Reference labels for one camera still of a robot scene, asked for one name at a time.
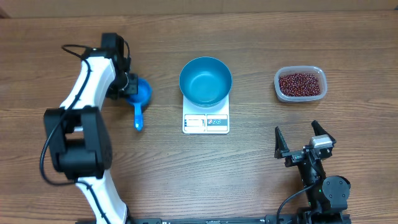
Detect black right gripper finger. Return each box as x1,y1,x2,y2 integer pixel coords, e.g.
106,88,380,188
274,126,290,159
311,120,336,144

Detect blue plastic measuring scoop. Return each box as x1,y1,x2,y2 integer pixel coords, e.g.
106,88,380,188
126,78,152,131

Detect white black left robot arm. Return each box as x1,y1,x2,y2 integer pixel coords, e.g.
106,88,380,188
39,33,139,223

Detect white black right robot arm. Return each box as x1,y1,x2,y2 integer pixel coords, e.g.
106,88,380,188
266,120,351,223

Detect teal plastic bowl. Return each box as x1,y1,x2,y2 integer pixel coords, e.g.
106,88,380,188
179,57,233,108

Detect white digital kitchen scale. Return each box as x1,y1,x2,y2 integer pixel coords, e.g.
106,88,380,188
182,96,230,134

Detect red adzuki beans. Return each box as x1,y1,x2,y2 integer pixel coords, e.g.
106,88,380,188
278,73,321,96

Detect clear plastic container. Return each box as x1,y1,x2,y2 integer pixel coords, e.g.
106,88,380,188
274,66,327,103

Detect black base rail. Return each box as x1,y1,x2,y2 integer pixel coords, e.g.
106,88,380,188
75,215,352,224

